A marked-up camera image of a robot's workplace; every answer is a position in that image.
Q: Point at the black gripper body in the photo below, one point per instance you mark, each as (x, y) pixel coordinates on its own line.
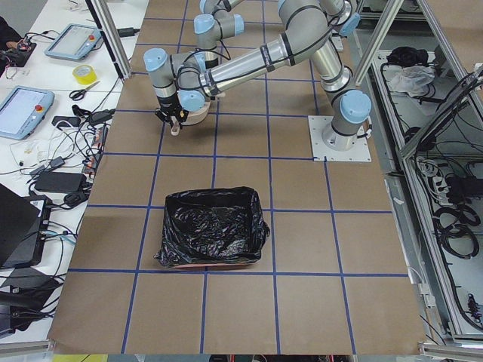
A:
(167, 102)

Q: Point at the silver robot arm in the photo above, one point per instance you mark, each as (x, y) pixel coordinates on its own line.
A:
(215, 23)
(183, 83)

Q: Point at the black bag lined bin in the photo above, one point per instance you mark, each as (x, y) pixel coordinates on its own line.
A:
(212, 227)

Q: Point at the black power adapter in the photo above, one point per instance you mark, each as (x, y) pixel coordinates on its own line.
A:
(127, 32)

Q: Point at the yellow tape roll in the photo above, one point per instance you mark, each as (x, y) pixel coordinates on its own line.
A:
(84, 74)

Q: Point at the far teach pendant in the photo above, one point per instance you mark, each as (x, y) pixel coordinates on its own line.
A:
(75, 42)

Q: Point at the teach pendant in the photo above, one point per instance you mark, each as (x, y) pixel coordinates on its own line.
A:
(23, 110)
(75, 42)

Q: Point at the large black power brick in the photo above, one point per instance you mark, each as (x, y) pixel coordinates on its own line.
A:
(59, 182)

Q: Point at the near teach pendant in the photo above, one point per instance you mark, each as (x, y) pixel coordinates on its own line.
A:
(23, 110)

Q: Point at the black laptop computer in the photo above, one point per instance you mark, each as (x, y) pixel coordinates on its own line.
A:
(24, 222)

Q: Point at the white crumpled cloth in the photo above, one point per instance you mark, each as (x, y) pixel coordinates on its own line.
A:
(414, 80)

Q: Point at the black handled scissors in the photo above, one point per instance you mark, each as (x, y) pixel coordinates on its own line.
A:
(77, 95)

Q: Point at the aluminium frame post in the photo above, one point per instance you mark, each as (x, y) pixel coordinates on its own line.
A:
(105, 24)

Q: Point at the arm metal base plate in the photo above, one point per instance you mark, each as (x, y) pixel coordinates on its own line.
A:
(327, 145)

